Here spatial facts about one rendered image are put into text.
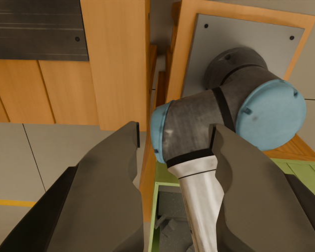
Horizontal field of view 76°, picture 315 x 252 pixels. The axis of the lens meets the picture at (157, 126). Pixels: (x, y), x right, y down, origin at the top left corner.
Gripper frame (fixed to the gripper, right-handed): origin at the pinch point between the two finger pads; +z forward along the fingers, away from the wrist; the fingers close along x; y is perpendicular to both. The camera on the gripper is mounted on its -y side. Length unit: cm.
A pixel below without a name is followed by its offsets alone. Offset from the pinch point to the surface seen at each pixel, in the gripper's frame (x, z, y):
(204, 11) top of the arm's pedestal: 8.4, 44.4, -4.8
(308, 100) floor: 105, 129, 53
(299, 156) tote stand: 53, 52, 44
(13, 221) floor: -172, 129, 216
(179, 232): 7, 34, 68
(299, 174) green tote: 47, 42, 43
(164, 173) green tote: 1, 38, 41
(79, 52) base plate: -20.8, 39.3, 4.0
